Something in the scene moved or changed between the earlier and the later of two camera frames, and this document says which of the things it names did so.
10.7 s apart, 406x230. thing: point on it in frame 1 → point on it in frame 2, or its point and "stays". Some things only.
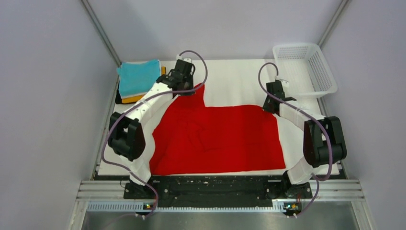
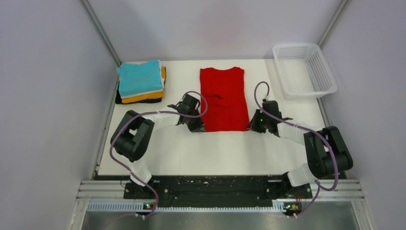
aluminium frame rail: (112, 191) stays
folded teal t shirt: (138, 77) stays
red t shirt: (190, 137) → (224, 91)
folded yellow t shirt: (136, 99) stays
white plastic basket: (304, 68) stays
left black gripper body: (188, 81) → (195, 112)
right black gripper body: (266, 106) → (266, 119)
